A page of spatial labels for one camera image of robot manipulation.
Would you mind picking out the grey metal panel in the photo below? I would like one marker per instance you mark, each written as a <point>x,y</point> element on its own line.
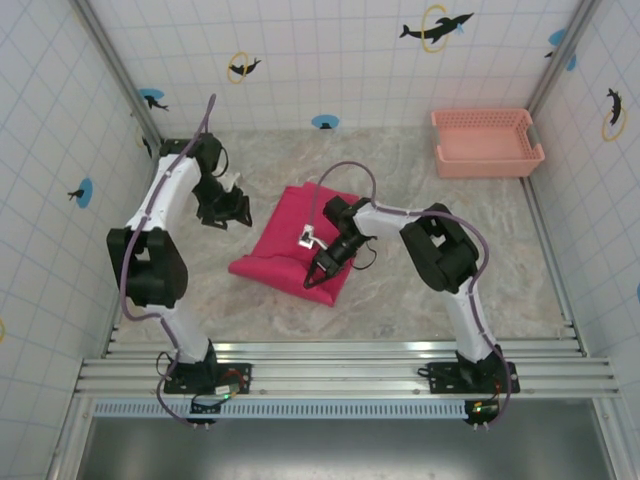
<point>350,450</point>

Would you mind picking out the aluminium corner post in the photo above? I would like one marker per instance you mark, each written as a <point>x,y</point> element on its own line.
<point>562,55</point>
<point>112,60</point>

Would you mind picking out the small board with green light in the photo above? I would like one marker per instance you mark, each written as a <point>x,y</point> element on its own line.
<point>226,392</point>
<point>482,409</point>

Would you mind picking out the salmon plastic basket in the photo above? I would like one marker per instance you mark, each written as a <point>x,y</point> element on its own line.
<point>480,150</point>

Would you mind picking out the pink long pants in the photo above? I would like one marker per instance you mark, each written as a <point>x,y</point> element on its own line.
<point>285,235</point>

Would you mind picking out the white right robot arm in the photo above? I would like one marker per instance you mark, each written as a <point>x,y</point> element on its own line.
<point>470,320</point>

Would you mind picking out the blue corner sticker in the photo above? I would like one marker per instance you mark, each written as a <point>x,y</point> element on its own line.
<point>557,36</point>

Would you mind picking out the blue circle diver sticker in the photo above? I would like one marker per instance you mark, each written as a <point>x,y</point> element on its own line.
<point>84,192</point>

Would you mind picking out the aluminium cross beam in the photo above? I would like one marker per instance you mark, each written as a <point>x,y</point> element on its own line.
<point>325,370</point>

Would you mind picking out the blue oval fin sticker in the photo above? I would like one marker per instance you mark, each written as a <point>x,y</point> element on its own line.
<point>325,121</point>

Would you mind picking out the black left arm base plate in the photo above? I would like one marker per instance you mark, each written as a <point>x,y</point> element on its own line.
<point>242,365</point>

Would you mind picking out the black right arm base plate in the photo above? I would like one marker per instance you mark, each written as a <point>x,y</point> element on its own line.
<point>440,372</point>

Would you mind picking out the aluminium side rail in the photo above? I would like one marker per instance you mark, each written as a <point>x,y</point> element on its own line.
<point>555,260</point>
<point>116,335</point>

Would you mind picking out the blue circle shark sticker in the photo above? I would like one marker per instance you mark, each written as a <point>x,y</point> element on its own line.
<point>152,97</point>

